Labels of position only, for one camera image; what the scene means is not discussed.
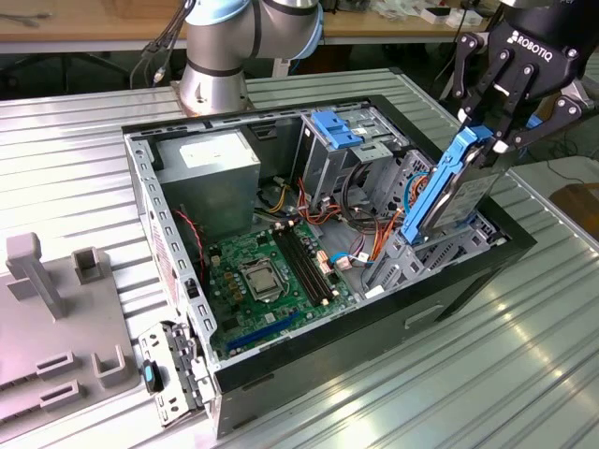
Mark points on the metal disk bay cage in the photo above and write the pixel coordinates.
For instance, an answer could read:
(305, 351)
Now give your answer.
(402, 271)

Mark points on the green motherboard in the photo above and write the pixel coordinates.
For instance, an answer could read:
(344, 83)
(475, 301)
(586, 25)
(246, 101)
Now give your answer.
(234, 322)

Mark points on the black open PC case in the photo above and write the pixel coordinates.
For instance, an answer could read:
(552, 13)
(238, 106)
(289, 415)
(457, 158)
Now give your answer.
(421, 327)

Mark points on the hard disk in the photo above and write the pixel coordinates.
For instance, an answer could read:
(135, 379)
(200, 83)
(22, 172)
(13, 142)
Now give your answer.
(458, 196)

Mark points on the grey plastic parts rack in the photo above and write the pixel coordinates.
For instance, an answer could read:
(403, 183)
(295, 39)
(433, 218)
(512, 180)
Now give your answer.
(56, 337)

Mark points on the brown box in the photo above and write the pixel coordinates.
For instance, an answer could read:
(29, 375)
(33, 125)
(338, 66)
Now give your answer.
(578, 206)

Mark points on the grey metal drive cage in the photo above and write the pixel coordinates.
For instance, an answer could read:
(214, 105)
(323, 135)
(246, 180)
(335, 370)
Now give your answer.
(323, 168)

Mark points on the silver CPU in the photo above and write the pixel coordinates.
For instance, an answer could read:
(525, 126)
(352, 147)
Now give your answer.
(260, 280)

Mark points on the small black blue clip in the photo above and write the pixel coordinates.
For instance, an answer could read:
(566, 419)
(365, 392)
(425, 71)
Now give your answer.
(152, 376)

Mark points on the blue expansion slot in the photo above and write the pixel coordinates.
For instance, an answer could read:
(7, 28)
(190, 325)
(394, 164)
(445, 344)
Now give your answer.
(262, 333)

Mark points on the black RAM slot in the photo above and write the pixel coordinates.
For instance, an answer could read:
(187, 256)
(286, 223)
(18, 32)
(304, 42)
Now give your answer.
(314, 264)
(299, 269)

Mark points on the blue plastic cage latch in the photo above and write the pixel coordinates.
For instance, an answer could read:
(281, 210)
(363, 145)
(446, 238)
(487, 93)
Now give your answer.
(339, 128)

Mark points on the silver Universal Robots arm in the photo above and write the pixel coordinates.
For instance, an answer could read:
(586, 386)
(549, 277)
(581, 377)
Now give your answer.
(220, 56)

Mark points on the wooden desk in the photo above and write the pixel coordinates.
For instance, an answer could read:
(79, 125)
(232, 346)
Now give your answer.
(93, 28)

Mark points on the CPU socket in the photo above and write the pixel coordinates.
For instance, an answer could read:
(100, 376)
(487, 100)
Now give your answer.
(243, 273)

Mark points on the small white boxes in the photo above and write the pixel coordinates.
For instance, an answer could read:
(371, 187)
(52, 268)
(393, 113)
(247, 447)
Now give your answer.
(449, 16)

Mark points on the grey power supply unit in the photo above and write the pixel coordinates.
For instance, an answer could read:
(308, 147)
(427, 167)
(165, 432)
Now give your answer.
(210, 187)

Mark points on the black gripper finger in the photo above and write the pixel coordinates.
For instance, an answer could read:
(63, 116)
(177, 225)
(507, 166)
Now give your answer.
(470, 61)
(557, 117)

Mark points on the metal expansion slot bracket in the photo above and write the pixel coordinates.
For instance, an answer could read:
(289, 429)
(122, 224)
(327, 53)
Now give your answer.
(178, 374)

